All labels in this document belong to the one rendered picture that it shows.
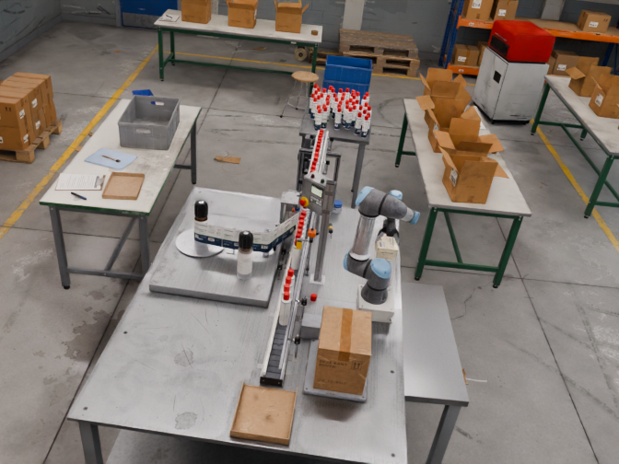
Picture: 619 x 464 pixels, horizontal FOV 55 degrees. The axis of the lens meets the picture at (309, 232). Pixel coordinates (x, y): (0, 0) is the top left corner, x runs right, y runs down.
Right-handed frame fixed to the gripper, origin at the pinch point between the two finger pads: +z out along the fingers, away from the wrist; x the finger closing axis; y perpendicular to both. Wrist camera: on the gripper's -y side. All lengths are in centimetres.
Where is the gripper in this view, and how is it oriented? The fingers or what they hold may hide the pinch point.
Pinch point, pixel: (386, 244)
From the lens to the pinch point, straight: 371.2
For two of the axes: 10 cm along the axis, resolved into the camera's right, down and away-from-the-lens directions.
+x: -9.9, -1.0, -0.2
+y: 0.3, -5.3, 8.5
